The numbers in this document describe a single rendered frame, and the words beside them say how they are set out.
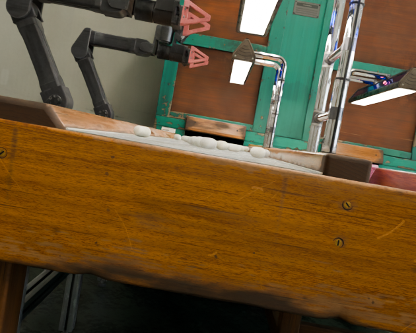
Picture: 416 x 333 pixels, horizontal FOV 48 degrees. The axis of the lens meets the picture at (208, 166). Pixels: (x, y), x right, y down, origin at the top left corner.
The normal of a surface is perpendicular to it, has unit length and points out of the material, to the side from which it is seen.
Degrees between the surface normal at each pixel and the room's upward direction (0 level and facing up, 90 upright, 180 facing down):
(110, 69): 90
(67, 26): 90
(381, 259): 90
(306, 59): 90
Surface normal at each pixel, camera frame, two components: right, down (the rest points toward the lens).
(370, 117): -0.02, 0.04
